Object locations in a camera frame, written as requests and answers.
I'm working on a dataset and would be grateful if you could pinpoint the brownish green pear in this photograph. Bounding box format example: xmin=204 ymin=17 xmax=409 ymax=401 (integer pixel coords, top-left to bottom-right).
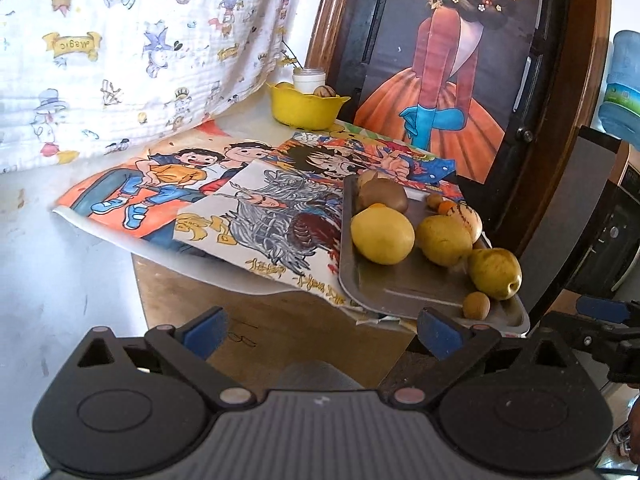
xmin=466 ymin=248 xmax=523 ymax=301

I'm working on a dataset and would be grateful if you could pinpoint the green-yellow pear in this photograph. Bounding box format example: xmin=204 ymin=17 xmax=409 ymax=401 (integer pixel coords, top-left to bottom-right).
xmin=416 ymin=214 xmax=473 ymax=268

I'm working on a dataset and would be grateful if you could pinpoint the striped pepino melon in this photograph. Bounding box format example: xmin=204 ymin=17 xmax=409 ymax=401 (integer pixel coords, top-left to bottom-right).
xmin=446 ymin=202 xmax=483 ymax=244

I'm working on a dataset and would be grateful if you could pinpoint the yellow lemon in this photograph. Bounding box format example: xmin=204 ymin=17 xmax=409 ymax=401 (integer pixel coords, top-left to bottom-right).
xmin=349 ymin=203 xmax=416 ymax=266

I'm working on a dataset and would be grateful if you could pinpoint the brown kiwi fruit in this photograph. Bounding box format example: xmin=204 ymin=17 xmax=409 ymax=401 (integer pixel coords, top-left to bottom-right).
xmin=358 ymin=179 xmax=409 ymax=214

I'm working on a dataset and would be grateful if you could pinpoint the striped pale melon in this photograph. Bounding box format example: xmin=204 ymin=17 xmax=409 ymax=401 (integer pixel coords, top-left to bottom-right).
xmin=357 ymin=169 xmax=390 ymax=190

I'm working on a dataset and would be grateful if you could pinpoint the small brown round fruit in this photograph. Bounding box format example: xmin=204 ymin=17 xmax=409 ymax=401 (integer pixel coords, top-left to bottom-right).
xmin=425 ymin=193 xmax=444 ymax=211

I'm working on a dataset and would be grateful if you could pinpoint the person's right hand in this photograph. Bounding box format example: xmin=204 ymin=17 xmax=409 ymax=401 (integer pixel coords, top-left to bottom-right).
xmin=628 ymin=398 xmax=640 ymax=465

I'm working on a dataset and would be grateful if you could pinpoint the grey metal baking tray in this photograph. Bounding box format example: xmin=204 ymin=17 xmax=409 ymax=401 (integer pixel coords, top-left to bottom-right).
xmin=338 ymin=176 xmax=530 ymax=337

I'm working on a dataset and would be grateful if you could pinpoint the colourful anime poster mat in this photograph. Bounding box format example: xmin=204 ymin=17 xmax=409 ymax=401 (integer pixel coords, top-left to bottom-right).
xmin=54 ymin=122 xmax=461 ymax=323

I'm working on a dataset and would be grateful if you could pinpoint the blue water bottle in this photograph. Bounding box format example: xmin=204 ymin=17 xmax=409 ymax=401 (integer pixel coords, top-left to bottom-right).
xmin=598 ymin=30 xmax=640 ymax=150

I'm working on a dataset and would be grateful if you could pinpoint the dark wooden door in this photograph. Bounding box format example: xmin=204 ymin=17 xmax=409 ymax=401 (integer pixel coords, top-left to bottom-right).
xmin=308 ymin=0 xmax=611 ymax=254

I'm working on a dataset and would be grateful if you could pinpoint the yellow plastic bowl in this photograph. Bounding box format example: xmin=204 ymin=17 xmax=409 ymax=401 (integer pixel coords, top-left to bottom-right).
xmin=267 ymin=82 xmax=349 ymax=131

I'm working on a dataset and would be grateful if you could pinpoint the white glass jar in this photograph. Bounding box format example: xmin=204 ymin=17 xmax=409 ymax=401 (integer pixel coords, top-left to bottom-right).
xmin=292 ymin=67 xmax=326 ymax=94

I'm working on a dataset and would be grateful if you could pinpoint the painted lady poster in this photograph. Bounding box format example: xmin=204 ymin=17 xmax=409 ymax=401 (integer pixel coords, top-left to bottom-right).
xmin=354 ymin=0 xmax=539 ymax=183

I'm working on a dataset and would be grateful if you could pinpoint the dry flower twig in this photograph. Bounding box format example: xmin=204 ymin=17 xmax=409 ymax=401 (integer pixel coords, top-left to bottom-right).
xmin=279 ymin=40 xmax=304 ymax=70

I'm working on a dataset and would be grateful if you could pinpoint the white cartoon print cloth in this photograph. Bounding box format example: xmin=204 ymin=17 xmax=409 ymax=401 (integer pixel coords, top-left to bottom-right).
xmin=1 ymin=0 xmax=290 ymax=172

